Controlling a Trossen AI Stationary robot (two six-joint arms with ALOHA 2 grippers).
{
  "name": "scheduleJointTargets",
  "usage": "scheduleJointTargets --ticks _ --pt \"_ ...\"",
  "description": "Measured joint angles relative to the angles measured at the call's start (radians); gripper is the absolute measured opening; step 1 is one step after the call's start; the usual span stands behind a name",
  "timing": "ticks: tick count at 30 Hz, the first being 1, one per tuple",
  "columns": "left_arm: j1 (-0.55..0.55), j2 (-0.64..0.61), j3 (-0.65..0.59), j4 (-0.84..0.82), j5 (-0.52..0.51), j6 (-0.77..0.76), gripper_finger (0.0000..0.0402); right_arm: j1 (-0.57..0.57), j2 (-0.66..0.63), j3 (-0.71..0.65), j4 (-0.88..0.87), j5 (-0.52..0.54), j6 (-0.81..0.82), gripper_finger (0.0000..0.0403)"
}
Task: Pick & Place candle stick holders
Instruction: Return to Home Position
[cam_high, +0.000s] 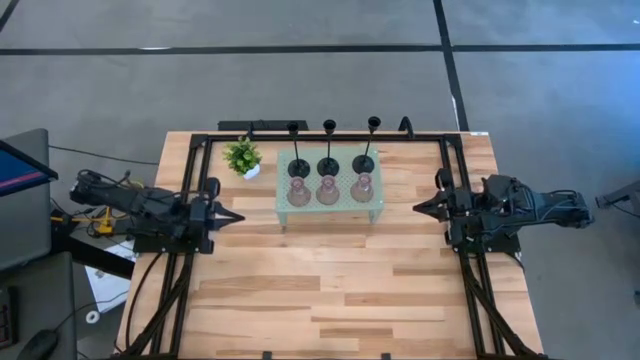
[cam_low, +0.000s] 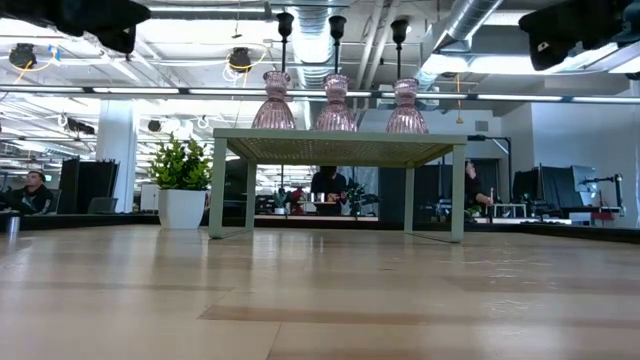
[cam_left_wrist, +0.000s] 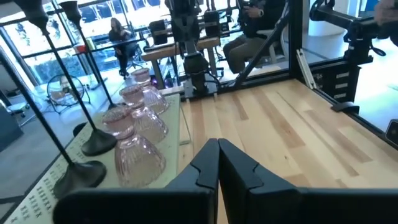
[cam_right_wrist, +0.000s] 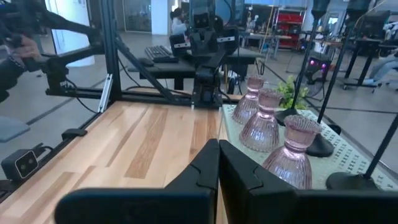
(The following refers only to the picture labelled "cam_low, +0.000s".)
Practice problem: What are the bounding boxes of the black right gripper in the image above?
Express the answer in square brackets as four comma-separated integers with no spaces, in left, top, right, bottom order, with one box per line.
[518,0,640,72]

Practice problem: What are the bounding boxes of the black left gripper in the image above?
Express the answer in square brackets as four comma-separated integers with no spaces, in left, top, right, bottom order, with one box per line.
[0,0,152,55]

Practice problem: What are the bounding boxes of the tall black candlestick holder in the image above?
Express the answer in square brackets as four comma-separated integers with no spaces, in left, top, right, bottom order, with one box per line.
[390,18,410,80]
[276,12,295,73]
[328,14,348,76]

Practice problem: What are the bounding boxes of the pink ribbed glass candle holder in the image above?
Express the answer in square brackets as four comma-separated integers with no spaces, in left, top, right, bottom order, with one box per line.
[251,70,297,131]
[314,73,359,133]
[385,77,430,135]

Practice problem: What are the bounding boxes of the long ceiling light strip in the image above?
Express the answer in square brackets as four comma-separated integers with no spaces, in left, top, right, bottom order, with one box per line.
[0,85,640,105]

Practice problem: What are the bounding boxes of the white pillar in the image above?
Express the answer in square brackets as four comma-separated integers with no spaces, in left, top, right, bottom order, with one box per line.
[95,99,139,214]

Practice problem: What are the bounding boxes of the dark computer monitors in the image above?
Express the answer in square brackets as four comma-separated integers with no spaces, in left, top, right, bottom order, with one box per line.
[513,164,599,214]

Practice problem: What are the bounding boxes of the black cabinet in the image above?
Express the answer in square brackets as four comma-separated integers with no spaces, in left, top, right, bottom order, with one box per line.
[56,158,120,215]

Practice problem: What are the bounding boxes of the person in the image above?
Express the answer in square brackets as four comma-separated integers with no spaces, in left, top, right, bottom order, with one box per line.
[309,165,349,216]
[0,169,56,216]
[463,159,495,209]

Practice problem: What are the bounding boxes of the white rack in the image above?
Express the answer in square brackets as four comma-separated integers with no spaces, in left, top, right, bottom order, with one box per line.
[483,202,527,219]

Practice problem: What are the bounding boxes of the green plant in white pot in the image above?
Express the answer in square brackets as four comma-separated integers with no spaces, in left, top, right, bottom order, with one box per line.
[148,132,212,230]

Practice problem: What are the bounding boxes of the green perforated metal shelf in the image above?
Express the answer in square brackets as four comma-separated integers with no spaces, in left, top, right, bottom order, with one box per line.
[208,127,469,244]

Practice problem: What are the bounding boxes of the large silver ventilation duct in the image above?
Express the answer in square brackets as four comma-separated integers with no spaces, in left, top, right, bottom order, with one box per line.
[407,0,504,92]

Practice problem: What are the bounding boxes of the black table frame rail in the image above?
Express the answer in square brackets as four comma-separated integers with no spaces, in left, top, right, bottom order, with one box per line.
[0,213,640,245]

